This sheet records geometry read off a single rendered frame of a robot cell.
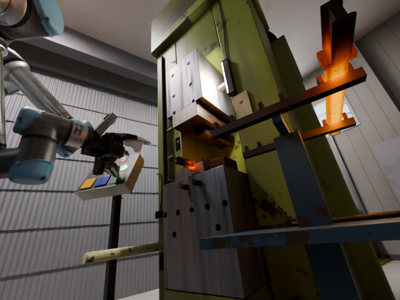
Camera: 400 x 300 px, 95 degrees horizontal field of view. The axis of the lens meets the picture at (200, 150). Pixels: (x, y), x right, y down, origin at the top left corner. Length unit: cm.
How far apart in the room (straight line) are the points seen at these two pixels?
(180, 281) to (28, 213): 243
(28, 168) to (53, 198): 251
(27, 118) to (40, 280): 256
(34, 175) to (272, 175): 81
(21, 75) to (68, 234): 231
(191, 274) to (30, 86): 95
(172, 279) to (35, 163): 67
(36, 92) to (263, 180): 99
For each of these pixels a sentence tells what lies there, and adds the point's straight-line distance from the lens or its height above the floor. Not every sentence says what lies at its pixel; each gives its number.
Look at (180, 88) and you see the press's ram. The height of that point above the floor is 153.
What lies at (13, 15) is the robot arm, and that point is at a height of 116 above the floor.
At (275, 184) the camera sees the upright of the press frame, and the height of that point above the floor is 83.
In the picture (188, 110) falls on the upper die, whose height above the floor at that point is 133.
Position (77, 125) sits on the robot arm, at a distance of 64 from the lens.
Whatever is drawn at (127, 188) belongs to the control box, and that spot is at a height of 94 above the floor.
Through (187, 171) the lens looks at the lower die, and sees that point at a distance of 96.
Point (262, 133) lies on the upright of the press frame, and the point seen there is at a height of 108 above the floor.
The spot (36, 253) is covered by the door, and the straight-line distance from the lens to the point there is 303.
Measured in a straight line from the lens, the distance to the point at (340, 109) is 57.
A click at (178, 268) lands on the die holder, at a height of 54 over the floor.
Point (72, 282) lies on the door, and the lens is 305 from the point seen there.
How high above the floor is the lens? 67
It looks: 24 degrees up
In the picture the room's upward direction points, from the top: 6 degrees counter-clockwise
